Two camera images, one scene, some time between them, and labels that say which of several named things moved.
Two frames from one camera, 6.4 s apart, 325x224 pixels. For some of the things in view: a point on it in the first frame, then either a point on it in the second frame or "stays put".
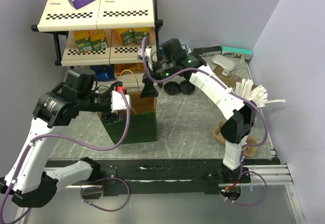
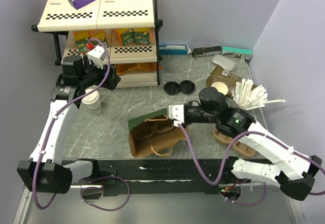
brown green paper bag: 143,122 -> 153,135
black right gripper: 148,90 -> 186,121
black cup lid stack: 171,88 stays put
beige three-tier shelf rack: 116,36 stays put
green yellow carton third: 128,37 stays put
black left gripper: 109,116 -> 110,82
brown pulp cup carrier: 249,151 stays put
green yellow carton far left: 83,39 stays put
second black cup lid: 187,87 stays put
